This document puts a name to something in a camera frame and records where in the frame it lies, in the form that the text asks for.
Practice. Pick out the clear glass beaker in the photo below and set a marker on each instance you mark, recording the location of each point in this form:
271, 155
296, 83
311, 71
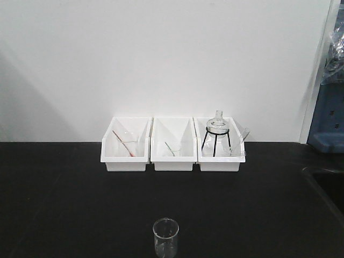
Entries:
165, 232

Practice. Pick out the small glass beaker in bin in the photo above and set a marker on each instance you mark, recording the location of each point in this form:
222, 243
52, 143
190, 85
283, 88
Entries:
243, 135

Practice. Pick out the middle white storage bin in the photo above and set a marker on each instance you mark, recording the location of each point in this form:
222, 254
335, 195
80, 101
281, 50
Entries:
178, 132

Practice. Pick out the white storage bin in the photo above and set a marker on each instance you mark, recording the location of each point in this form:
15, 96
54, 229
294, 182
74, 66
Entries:
135, 131
224, 154
178, 132

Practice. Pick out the glass flask on black stand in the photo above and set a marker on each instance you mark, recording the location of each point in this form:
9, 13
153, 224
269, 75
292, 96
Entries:
216, 128

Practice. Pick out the red glass stirring rod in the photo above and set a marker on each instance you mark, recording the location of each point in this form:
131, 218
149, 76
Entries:
123, 143

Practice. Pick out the left white storage bin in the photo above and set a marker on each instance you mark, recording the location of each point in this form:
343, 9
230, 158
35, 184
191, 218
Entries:
135, 131

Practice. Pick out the right white storage bin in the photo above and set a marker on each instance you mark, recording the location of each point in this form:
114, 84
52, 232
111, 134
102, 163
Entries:
224, 154

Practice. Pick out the blue plastic rack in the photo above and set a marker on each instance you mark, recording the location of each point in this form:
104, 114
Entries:
326, 132

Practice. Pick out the clear plastic bag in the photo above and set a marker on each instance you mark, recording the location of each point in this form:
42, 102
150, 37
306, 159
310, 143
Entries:
333, 72

